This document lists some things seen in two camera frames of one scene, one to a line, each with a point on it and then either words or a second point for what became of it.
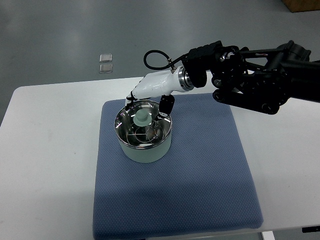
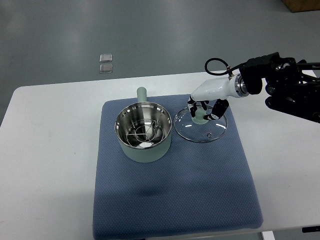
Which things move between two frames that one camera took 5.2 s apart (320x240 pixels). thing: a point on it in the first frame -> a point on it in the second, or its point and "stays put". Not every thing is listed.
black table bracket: [312, 229] stays put
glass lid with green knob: [139, 126] -> [198, 129]
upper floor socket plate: [106, 57] stays put
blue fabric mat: [205, 184] stays put
